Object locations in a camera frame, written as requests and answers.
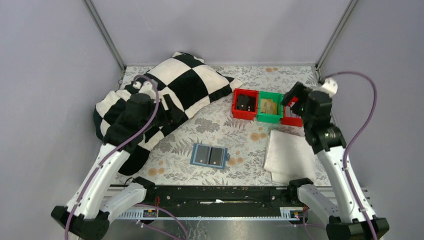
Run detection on grey slotted cable duct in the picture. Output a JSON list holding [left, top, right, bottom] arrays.
[[117, 207, 304, 222]]

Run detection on black white checkered pillow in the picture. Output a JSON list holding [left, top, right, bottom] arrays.
[[93, 52, 242, 176]]

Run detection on black cards in bin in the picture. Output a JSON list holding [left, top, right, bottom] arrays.
[[235, 94, 256, 112]]

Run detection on gold cards in bin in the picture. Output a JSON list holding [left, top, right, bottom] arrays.
[[259, 98, 278, 115]]

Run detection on white cards in bin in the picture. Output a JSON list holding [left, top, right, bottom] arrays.
[[284, 101, 301, 119]]

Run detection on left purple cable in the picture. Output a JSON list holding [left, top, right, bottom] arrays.
[[64, 74, 161, 240]]

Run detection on blue card holder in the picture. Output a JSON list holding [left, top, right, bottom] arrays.
[[190, 143, 230, 169]]

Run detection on red plastic bin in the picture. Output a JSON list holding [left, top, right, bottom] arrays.
[[231, 88, 259, 121], [280, 97, 303, 127]]

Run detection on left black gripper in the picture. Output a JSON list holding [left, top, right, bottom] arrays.
[[140, 93, 184, 132]]

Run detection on white folded towel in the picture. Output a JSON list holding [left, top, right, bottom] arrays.
[[263, 129, 316, 185]]

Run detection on floral table cloth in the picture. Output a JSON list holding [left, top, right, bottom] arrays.
[[132, 66, 317, 186]]

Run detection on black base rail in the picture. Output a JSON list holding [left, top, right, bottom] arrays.
[[141, 185, 306, 217]]

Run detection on green plastic bin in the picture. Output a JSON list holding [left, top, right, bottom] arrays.
[[256, 91, 284, 124]]

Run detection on right red plastic bin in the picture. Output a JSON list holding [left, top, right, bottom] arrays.
[[280, 97, 303, 127]]

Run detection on black credit card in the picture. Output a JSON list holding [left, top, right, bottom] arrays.
[[208, 147, 224, 166], [194, 145, 210, 164]]

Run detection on left red plastic bin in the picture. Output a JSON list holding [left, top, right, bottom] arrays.
[[231, 88, 259, 121]]

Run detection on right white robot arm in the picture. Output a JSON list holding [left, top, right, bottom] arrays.
[[281, 77, 390, 240]]

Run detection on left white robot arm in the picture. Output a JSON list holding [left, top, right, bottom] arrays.
[[51, 76, 186, 240]]

